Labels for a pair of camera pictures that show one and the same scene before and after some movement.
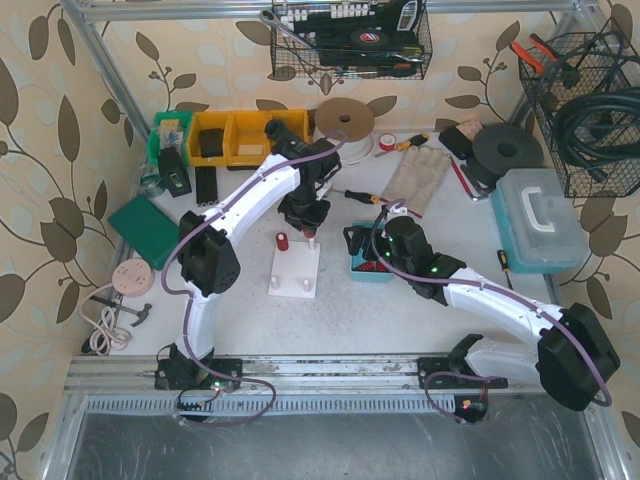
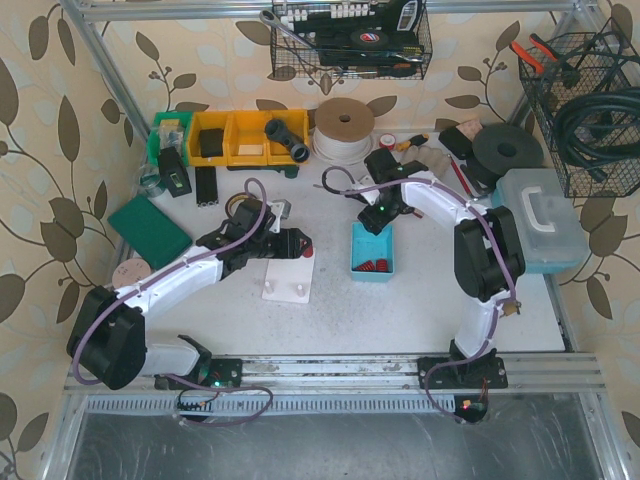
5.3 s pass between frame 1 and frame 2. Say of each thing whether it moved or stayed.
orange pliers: stayed
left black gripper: moved
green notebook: stayed
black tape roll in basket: stayed
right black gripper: moved
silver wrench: stayed
